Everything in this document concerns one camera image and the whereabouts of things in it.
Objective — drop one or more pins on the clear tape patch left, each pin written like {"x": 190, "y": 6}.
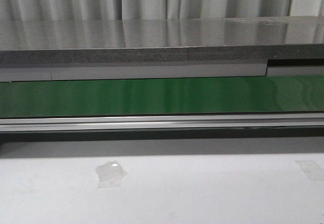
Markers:
{"x": 110, "y": 175}

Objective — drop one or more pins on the clear tape patch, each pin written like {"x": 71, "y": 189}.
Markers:
{"x": 312, "y": 170}
{"x": 110, "y": 175}

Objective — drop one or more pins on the grey stone counter slab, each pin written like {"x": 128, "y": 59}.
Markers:
{"x": 291, "y": 40}

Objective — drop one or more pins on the green conveyor belt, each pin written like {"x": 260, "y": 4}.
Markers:
{"x": 161, "y": 96}

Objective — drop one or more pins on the clear tape patch right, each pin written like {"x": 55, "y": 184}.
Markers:
{"x": 312, "y": 170}

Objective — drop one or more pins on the grey conveyor back rail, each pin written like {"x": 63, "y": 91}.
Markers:
{"x": 158, "y": 70}

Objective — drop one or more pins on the aluminium conveyor front rail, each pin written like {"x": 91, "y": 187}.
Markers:
{"x": 162, "y": 122}

